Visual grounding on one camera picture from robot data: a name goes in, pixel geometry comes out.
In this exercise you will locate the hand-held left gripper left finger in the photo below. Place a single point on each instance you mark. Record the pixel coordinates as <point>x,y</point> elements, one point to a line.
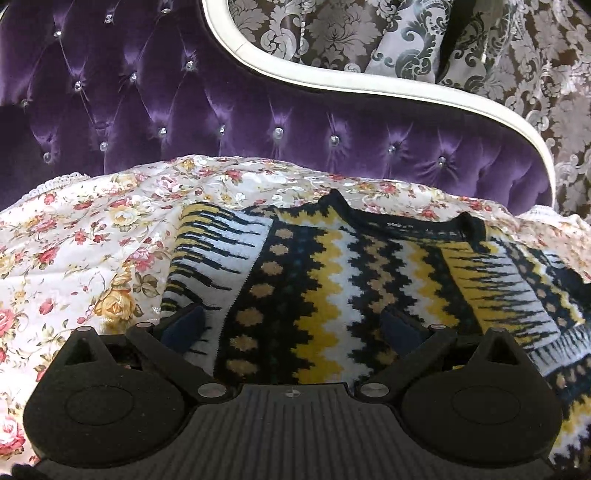
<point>184,330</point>

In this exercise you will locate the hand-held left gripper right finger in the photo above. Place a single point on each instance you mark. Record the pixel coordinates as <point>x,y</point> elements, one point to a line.
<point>399,332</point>

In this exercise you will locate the yellow navy white patterned sweater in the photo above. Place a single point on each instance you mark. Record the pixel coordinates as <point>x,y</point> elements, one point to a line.
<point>323,277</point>

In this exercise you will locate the floral bed sheet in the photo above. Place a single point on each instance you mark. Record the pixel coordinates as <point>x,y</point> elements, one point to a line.
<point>83,240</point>

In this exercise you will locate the purple tufted headboard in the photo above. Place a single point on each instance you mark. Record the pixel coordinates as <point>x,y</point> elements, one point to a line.
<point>231,115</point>

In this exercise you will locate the dark brown damask curtain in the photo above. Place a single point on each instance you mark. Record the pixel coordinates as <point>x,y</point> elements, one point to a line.
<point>554,92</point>

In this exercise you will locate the light grey damask curtain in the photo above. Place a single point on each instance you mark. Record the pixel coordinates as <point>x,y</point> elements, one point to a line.
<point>406,41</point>

